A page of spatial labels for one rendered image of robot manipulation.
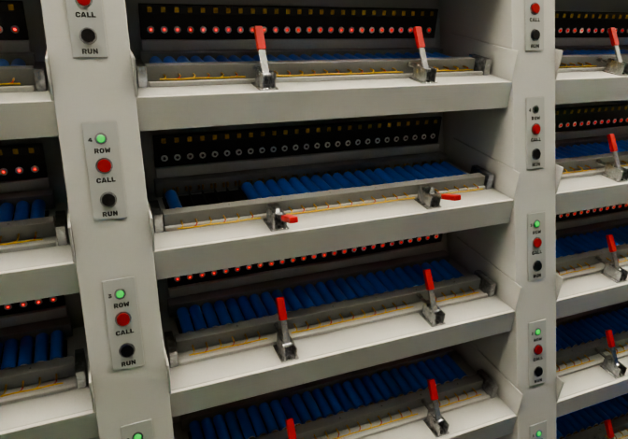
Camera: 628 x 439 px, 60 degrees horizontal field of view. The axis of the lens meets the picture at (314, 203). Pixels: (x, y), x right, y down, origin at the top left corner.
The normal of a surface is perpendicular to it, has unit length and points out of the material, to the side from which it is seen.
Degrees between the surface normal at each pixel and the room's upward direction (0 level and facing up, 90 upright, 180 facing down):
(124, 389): 90
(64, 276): 108
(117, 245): 90
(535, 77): 90
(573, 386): 19
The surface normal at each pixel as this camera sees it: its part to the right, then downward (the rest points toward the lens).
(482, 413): 0.06, -0.90
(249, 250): 0.38, 0.41
